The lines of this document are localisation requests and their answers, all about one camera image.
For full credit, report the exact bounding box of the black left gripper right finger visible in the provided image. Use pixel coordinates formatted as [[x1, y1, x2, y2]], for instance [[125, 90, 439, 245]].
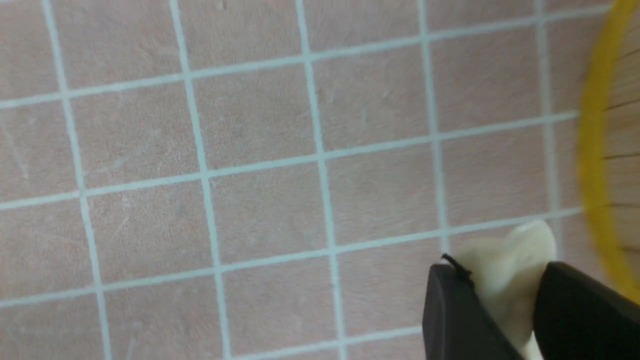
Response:
[[534, 261, 640, 360]]

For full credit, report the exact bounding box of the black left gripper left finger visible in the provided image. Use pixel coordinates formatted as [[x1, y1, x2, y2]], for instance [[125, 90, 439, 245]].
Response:
[[422, 254, 523, 360]]

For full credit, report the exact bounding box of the pale dumpling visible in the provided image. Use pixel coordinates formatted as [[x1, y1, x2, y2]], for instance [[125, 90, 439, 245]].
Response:
[[452, 219, 557, 360]]

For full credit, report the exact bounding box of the yellow-rimmed bamboo steamer tray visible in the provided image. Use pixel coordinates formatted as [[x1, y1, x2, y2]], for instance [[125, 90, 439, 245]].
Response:
[[577, 0, 639, 303]]

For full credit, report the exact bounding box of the pink checked tablecloth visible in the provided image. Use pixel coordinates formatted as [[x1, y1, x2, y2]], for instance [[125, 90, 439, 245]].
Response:
[[0, 0, 611, 360]]

